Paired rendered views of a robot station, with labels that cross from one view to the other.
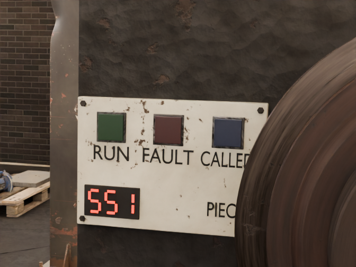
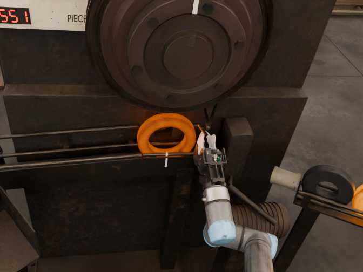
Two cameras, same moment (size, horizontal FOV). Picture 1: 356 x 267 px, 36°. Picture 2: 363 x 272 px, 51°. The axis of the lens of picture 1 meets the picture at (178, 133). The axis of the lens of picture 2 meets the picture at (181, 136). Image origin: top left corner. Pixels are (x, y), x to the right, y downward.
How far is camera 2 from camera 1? 0.39 m
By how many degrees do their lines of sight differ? 42
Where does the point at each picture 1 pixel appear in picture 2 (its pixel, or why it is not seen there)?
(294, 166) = (111, 11)
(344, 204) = (132, 34)
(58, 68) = not seen: outside the picture
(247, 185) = (89, 18)
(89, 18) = not seen: outside the picture
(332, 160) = (127, 11)
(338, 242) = (129, 49)
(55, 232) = not seen: outside the picture
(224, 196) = (76, 11)
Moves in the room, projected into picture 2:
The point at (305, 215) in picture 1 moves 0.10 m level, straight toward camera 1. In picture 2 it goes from (116, 34) to (116, 56)
